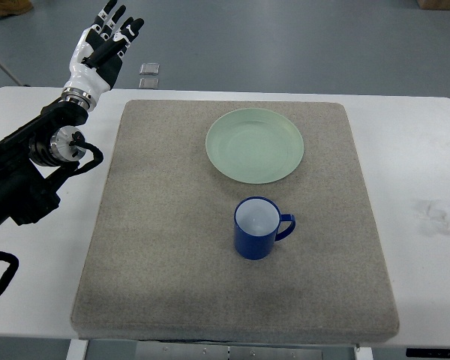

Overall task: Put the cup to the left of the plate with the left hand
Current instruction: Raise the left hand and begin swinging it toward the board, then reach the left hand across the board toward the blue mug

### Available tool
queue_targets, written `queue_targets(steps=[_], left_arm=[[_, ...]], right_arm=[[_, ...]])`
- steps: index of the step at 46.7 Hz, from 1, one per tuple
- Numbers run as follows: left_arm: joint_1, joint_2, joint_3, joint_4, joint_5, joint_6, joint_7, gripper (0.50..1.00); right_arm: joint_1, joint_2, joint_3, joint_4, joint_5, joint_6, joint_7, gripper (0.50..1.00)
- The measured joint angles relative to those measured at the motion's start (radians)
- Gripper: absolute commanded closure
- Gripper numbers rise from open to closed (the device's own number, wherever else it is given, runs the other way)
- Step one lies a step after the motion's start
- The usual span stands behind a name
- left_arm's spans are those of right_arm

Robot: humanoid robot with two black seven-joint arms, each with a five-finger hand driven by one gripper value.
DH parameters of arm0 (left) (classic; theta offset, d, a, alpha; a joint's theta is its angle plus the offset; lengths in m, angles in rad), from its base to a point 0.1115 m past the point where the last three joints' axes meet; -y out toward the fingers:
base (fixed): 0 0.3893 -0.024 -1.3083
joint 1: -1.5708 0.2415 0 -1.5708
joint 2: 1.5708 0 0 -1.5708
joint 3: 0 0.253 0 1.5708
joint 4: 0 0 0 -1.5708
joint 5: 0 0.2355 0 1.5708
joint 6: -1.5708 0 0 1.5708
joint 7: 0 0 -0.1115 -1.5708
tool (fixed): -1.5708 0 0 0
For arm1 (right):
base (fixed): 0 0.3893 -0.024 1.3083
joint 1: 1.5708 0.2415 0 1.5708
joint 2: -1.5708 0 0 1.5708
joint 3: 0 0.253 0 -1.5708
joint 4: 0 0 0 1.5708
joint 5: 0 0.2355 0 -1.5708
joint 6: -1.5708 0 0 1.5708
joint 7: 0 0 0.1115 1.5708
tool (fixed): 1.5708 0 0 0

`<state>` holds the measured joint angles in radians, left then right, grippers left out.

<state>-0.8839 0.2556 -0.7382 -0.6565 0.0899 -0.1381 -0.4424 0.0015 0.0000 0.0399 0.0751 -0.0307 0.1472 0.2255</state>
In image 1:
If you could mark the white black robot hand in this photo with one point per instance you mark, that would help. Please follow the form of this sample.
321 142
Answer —
98 56

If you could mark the blue mug white inside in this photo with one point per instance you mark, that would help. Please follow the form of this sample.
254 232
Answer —
258 224

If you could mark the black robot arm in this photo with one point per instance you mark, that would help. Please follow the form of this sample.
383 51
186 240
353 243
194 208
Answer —
30 174

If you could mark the upper metal floor plate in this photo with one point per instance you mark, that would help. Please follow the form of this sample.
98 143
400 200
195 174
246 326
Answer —
149 69

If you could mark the metal floor plate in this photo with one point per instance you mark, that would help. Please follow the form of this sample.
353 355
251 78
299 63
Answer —
149 69
148 83

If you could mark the lower metal floor plate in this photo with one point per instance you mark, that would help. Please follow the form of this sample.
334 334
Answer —
148 83

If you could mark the light green plate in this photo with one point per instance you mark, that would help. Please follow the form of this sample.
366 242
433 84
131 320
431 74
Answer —
254 146

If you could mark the brown shoe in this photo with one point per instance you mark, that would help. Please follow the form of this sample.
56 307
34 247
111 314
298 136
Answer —
9 8

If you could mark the beige felt mat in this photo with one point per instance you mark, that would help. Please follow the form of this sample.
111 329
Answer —
162 265

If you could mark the cardboard box corner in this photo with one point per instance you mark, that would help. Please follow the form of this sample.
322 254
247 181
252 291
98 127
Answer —
436 5

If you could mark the black control panel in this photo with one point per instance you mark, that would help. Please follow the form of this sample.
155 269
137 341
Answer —
428 353

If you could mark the metal frame under table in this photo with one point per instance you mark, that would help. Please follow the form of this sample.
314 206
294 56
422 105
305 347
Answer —
80 349

